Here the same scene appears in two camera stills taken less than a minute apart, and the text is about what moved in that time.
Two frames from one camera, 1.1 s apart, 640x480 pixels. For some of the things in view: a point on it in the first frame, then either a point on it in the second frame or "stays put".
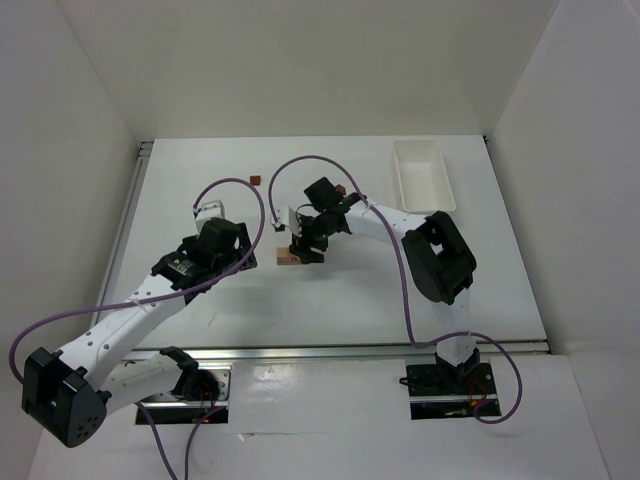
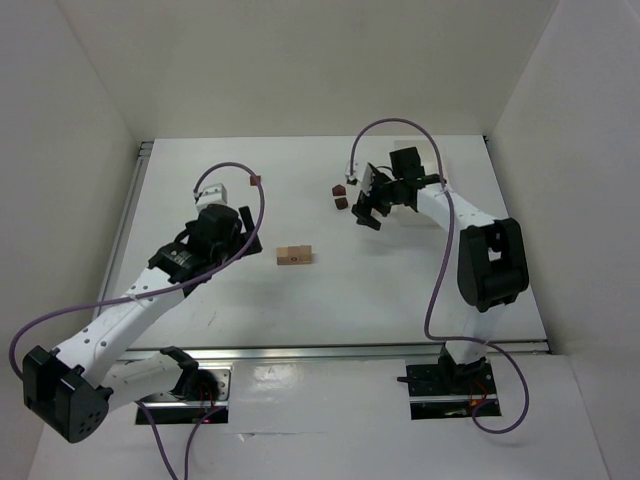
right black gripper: [308, 243] to [373, 195]
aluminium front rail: [332, 353] stays put
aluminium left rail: [106, 285] stays put
